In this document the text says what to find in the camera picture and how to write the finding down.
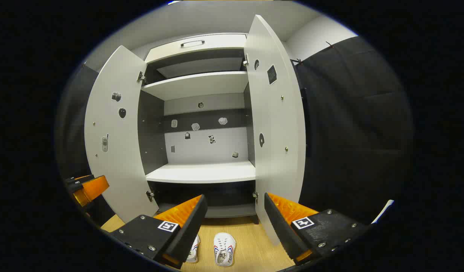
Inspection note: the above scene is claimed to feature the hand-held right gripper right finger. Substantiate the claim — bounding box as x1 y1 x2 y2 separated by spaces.
264 193 370 265

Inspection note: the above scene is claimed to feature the black backdrop cloth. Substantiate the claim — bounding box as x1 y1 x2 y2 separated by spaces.
292 36 413 223

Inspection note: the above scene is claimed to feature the white shoe cabinet door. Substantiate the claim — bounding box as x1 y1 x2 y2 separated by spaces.
244 15 307 246
84 45 159 223

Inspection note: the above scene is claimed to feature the white shoe cabinet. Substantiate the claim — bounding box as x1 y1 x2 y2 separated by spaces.
137 33 259 223

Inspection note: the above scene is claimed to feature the white cabinet drawer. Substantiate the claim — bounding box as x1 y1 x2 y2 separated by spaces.
145 33 247 64

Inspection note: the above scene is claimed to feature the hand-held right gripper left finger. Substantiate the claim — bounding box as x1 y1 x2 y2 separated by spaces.
109 195 208 269

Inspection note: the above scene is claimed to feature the white striped shoe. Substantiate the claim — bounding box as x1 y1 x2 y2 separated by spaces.
213 232 236 267
186 234 201 263

